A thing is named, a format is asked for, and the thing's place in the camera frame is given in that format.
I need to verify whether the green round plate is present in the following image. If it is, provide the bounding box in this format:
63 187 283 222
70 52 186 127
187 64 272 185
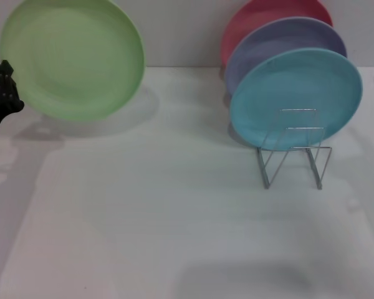
0 0 146 123

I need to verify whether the light blue round plate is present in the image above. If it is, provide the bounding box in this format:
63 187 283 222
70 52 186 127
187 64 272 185
229 47 363 151

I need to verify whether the purple round plate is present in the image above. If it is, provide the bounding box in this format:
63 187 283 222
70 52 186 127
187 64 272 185
224 17 348 94

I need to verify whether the red round plate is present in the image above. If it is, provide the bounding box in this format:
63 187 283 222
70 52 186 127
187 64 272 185
220 0 333 68

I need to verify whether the metal wire plate rack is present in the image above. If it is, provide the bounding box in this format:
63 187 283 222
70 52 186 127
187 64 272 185
257 108 333 191

